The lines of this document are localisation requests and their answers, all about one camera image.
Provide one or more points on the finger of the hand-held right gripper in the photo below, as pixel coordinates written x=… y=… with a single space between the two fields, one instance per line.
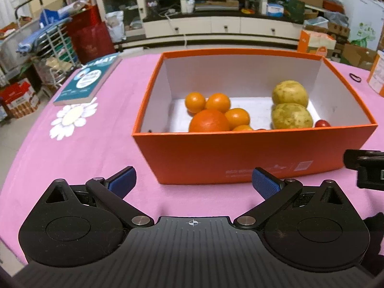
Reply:
x=352 y=157
x=370 y=175

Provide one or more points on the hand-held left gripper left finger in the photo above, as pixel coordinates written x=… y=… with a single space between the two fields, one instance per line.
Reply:
x=121 y=181

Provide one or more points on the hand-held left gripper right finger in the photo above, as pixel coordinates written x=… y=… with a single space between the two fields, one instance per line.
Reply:
x=265 y=183

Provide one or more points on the small orange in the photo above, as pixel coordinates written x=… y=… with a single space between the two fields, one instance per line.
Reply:
x=218 y=102
x=195 y=102
x=243 y=128
x=238 y=118

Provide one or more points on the orange cardboard box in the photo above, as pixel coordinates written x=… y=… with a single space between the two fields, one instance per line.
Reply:
x=210 y=156

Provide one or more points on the potato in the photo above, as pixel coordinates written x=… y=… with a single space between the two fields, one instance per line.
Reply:
x=289 y=93
x=291 y=117

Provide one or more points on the large orange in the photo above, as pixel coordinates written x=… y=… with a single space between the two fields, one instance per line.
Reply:
x=208 y=121

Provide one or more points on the pink floral tablecloth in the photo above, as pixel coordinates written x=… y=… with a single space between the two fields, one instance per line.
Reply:
x=90 y=150

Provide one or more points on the orange and white canister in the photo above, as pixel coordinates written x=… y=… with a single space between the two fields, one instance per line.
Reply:
x=378 y=75

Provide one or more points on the open cardboard box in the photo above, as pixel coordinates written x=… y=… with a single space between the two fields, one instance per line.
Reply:
x=357 y=55

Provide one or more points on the teal book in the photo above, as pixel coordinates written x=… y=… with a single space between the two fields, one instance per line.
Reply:
x=87 y=81

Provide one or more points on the orange carton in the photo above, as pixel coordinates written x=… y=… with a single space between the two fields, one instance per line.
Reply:
x=312 y=42

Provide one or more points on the red and white carton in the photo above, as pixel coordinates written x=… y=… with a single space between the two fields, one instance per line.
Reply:
x=18 y=99

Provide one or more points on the red paper bag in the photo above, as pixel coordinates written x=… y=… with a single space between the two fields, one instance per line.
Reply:
x=87 y=15
x=93 y=45

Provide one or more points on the white appliance with green print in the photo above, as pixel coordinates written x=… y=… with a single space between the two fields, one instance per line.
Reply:
x=360 y=9

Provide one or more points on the white plastic bag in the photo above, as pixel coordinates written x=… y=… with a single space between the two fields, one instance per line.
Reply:
x=115 y=25

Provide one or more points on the dark green bag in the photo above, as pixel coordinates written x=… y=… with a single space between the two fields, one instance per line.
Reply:
x=295 y=10

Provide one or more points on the folded blue cloth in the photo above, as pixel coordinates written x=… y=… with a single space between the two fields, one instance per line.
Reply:
x=33 y=40

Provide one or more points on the blue and white box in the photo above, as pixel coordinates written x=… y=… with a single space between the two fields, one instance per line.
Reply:
x=274 y=9

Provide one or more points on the white television stand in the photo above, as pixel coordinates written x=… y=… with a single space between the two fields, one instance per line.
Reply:
x=195 y=27

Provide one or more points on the white glass-door cabinet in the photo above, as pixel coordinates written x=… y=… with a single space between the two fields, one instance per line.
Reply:
x=143 y=6

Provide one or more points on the blue bag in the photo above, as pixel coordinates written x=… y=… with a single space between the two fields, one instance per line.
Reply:
x=49 y=16

